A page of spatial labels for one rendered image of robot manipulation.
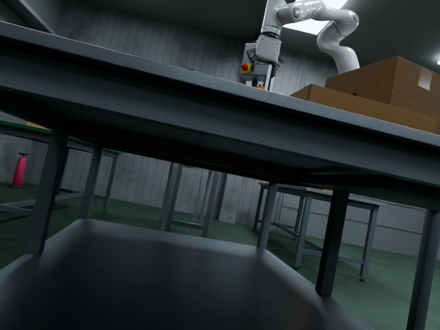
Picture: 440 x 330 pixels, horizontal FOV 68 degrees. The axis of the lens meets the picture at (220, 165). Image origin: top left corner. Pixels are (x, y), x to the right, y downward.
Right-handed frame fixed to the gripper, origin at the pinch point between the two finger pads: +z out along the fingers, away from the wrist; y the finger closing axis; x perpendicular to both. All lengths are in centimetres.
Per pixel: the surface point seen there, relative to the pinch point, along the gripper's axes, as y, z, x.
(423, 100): -36, 14, 50
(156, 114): 37, 41, 79
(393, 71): -23, 9, 52
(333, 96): 8, 31, 80
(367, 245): -177, 80, -150
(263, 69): -10.1, -16.2, -37.7
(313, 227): -270, 95, -432
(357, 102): 3, 31, 80
